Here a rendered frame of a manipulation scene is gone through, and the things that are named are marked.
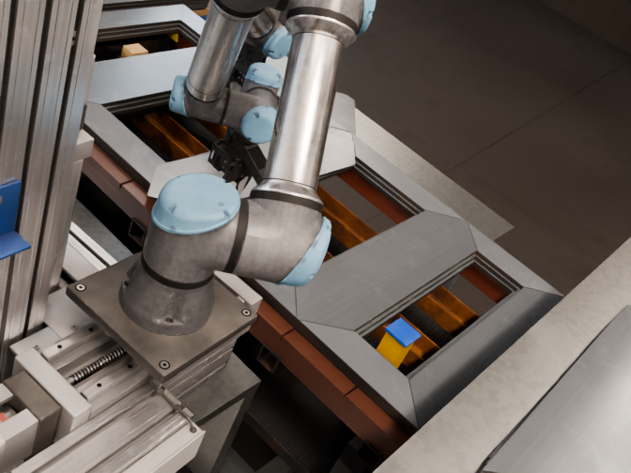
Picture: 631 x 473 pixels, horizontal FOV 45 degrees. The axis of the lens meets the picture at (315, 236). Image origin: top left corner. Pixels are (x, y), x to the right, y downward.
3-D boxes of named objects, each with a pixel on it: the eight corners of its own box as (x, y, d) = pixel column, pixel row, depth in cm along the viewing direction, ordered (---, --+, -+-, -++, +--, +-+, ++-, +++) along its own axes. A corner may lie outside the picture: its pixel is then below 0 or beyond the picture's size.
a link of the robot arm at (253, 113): (219, 137, 152) (221, 109, 161) (273, 151, 155) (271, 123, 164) (230, 104, 148) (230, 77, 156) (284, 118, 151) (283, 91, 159)
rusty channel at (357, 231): (130, 46, 260) (133, 33, 257) (526, 373, 199) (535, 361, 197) (112, 49, 254) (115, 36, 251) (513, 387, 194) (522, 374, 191)
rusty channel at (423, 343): (79, 53, 244) (81, 39, 241) (489, 410, 184) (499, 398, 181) (56, 56, 239) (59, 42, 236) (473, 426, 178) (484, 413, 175)
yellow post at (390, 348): (365, 379, 177) (398, 324, 166) (381, 394, 175) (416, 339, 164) (353, 389, 173) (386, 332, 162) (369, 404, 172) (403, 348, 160)
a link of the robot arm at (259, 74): (249, 74, 156) (249, 55, 163) (234, 119, 162) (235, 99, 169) (285, 84, 158) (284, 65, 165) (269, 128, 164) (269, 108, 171)
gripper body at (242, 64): (244, 94, 196) (258, 53, 189) (223, 76, 199) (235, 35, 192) (265, 89, 201) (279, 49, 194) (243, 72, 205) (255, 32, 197)
